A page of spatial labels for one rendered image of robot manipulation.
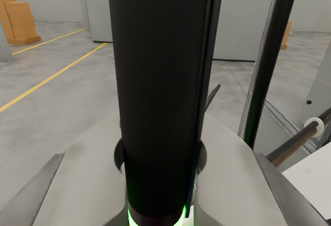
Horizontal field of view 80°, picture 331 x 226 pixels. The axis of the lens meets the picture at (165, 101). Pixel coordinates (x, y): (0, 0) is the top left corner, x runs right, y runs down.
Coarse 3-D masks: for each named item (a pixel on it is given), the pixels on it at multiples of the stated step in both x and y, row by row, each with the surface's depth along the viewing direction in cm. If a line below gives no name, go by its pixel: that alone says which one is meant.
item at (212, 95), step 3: (219, 84) 42; (216, 87) 42; (219, 87) 40; (213, 90) 44; (216, 90) 41; (210, 93) 47; (213, 93) 41; (210, 96) 43; (213, 96) 40; (207, 99) 46; (210, 99) 41; (207, 102) 42; (210, 102) 40; (207, 105) 40
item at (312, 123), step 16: (288, 0) 11; (272, 16) 12; (288, 16) 12; (272, 32) 12; (272, 48) 12; (272, 64) 13; (256, 80) 14; (256, 96) 14; (256, 112) 15; (256, 128) 16; (304, 128) 29; (320, 128) 30; (288, 144) 25; (272, 160) 23
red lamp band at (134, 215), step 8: (128, 200) 11; (184, 200) 11; (128, 208) 11; (136, 216) 10; (144, 216) 10; (168, 216) 10; (176, 216) 11; (144, 224) 10; (152, 224) 10; (160, 224) 10; (168, 224) 10
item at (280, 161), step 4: (328, 120) 33; (324, 124) 32; (312, 132) 30; (316, 132) 31; (308, 136) 29; (312, 136) 30; (300, 140) 28; (304, 140) 28; (296, 144) 27; (300, 144) 28; (292, 148) 27; (296, 148) 27; (288, 152) 26; (292, 152) 26; (284, 156) 25; (288, 156) 26; (276, 160) 24; (280, 160) 25; (284, 160) 25; (276, 164) 24; (280, 164) 25
